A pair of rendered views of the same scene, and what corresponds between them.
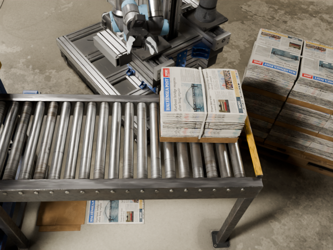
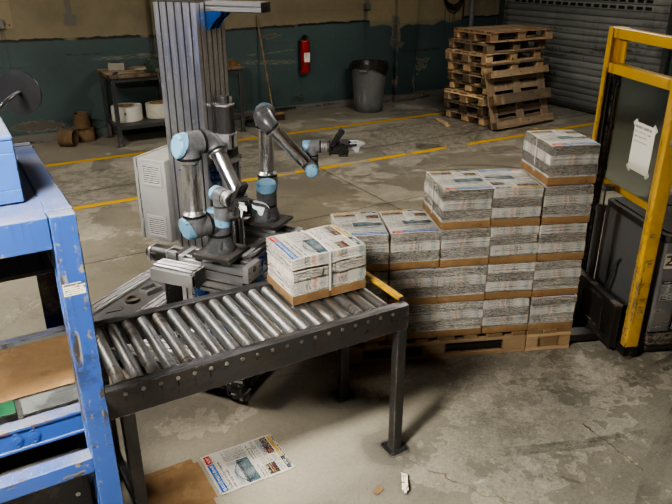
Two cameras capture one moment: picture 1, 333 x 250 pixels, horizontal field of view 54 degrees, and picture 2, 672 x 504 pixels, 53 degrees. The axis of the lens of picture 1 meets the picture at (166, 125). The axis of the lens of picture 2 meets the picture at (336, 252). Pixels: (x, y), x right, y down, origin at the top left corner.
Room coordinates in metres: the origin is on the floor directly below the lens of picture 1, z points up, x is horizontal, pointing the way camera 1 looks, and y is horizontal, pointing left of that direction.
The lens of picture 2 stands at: (-1.61, 0.83, 2.21)
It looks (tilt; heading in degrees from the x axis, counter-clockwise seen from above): 24 degrees down; 338
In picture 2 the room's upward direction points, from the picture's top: straight up
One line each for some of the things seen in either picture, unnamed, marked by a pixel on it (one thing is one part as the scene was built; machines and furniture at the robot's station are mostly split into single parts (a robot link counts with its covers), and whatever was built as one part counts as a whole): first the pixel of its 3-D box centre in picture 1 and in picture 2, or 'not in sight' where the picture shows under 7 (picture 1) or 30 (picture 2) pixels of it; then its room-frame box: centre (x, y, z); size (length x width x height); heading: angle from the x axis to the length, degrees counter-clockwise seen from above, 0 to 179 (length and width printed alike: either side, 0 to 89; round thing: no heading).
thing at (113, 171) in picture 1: (115, 139); (245, 320); (0.89, 0.24, 0.77); 0.47 x 0.05 x 0.05; 8
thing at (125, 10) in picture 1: (131, 12); (220, 195); (1.31, 0.22, 1.21); 0.11 x 0.08 x 0.09; 18
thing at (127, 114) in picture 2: not in sight; (174, 94); (7.70, -0.56, 0.55); 1.80 x 0.70 x 1.09; 98
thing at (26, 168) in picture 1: (33, 139); (156, 344); (0.84, 0.63, 0.77); 0.47 x 0.05 x 0.05; 8
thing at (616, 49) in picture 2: not in sight; (596, 171); (1.59, -2.26, 0.97); 0.09 x 0.09 x 1.75; 76
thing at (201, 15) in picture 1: (206, 9); (267, 211); (1.95, -0.17, 0.87); 0.15 x 0.15 x 0.10
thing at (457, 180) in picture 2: not in sight; (458, 179); (1.51, -1.19, 1.06); 0.37 x 0.29 x 0.01; 167
